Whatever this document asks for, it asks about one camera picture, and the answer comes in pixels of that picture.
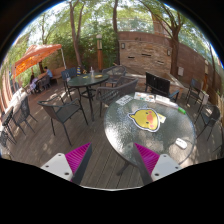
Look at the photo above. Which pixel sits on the far round glass table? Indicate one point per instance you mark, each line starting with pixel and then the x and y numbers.
pixel 84 83

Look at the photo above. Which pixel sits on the wooden lamp post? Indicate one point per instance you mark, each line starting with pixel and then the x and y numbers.
pixel 99 51

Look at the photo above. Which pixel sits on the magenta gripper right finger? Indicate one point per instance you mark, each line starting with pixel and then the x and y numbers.
pixel 153 166

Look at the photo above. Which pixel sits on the black bench chair right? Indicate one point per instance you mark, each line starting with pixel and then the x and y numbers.
pixel 160 86

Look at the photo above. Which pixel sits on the dark chair behind far table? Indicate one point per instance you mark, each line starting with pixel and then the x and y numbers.
pixel 114 73

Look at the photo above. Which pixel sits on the white leaflet on table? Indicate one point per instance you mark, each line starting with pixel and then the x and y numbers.
pixel 124 100

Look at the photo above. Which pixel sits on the stack of books and papers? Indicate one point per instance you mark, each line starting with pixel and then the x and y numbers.
pixel 155 99

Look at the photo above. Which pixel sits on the dark wicker chair front left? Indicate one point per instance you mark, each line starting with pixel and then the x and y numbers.
pixel 60 111

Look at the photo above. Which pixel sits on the black chair far right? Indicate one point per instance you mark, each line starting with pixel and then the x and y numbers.
pixel 210 114

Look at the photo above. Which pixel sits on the seated person in blue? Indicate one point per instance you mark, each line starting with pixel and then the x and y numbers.
pixel 48 72

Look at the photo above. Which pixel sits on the black folding chair right back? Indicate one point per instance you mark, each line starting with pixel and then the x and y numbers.
pixel 194 91

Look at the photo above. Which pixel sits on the round glass patio table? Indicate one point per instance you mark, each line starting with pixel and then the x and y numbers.
pixel 160 128

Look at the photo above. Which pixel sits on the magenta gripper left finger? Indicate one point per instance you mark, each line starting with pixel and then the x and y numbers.
pixel 70 166

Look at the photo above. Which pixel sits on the orange canopy tent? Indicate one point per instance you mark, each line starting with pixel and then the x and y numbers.
pixel 34 55

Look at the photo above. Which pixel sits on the white computer mouse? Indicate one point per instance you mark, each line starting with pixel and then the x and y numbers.
pixel 181 143

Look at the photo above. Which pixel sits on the dark wicker chair behind table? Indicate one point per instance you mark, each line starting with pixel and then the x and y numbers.
pixel 125 85

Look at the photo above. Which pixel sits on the green marker pen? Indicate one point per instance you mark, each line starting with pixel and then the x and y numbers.
pixel 181 110

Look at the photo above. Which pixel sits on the black chair left edge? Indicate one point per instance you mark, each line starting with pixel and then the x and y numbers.
pixel 18 116

